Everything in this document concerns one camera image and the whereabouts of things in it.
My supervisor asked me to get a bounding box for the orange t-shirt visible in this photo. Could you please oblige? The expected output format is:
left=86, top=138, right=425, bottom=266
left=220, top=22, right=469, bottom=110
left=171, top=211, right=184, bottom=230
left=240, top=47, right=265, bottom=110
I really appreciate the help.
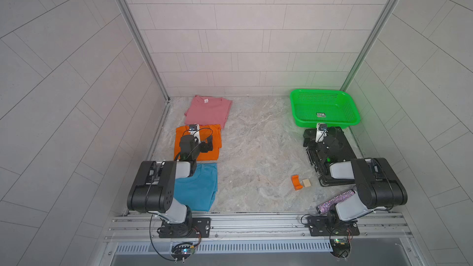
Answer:
left=174, top=124, right=222, bottom=161

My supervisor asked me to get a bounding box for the pink t-shirt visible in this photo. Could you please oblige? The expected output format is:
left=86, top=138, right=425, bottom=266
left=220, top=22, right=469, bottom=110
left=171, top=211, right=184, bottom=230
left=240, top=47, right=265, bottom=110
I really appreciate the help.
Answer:
left=185, top=95, right=233, bottom=129

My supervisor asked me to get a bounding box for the green plastic basket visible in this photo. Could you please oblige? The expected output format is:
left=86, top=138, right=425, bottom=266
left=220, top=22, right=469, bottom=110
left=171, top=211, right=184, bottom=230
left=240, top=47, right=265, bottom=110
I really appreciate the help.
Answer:
left=289, top=89, right=361, bottom=129

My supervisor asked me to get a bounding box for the blue t-shirt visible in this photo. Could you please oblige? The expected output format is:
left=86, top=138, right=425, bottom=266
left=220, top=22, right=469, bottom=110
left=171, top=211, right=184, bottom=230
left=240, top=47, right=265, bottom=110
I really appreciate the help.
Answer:
left=174, top=163, right=218, bottom=212

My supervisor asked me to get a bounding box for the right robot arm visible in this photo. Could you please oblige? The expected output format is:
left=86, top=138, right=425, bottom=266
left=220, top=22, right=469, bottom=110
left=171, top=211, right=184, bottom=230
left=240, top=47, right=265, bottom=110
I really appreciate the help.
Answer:
left=306, top=139, right=408, bottom=229

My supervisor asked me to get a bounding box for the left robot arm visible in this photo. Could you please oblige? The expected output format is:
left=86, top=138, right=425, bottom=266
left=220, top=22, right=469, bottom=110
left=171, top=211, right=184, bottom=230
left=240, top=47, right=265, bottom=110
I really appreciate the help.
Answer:
left=127, top=133, right=218, bottom=235

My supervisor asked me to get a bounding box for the black case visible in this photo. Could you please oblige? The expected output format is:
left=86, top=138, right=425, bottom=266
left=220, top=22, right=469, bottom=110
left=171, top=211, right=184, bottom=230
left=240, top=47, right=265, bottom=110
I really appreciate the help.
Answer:
left=303, top=127, right=356, bottom=187

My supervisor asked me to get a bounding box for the small beige wooden block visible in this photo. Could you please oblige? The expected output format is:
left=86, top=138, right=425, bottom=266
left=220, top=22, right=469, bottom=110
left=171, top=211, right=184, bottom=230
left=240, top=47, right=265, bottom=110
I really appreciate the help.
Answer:
left=303, top=179, right=312, bottom=188

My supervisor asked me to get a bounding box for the orange plastic block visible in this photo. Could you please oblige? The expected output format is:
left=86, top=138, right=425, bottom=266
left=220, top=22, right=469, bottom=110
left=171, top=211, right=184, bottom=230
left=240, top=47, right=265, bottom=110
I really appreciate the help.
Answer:
left=291, top=175, right=304, bottom=191

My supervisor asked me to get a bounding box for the right circuit board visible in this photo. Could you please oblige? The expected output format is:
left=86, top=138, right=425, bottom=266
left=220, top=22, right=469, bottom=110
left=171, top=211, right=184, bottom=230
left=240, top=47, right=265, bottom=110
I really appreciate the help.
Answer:
left=330, top=238, right=351, bottom=259

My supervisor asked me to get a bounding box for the circuit board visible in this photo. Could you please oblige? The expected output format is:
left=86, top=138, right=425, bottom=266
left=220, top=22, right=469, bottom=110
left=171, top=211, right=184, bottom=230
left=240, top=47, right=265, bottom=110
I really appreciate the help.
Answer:
left=330, top=238, right=351, bottom=259
left=171, top=242, right=196, bottom=261

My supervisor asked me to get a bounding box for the left circuit board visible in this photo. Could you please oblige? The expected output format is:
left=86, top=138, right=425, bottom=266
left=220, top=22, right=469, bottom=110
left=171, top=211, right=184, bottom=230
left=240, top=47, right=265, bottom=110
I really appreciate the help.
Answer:
left=171, top=242, right=196, bottom=261

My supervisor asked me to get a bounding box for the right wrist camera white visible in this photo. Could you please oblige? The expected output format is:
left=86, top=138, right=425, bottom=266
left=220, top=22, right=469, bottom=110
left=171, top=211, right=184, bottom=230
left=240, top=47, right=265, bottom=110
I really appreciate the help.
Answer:
left=315, top=123, right=328, bottom=142

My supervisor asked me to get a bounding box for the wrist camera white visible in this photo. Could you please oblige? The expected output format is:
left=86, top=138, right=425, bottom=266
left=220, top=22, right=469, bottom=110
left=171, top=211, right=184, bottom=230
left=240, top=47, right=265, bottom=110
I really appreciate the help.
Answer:
left=315, top=123, right=328, bottom=142
left=188, top=124, right=200, bottom=135

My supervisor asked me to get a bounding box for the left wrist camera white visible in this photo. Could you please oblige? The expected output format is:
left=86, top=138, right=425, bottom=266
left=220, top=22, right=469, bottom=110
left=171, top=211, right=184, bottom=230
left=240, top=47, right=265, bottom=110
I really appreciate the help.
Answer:
left=188, top=124, right=200, bottom=135

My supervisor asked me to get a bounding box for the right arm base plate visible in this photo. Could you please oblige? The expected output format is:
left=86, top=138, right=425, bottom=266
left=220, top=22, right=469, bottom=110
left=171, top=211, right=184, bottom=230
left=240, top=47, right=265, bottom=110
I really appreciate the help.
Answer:
left=304, top=216, right=360, bottom=237

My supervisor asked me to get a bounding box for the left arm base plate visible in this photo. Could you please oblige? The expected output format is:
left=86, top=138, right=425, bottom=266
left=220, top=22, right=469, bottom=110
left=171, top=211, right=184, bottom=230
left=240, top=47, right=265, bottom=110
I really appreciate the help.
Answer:
left=157, top=217, right=211, bottom=238

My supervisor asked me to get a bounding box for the aluminium rail frame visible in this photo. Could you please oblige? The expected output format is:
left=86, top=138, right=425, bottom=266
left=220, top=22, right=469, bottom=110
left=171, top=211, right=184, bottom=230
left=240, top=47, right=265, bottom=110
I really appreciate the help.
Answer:
left=101, top=212, right=413, bottom=242

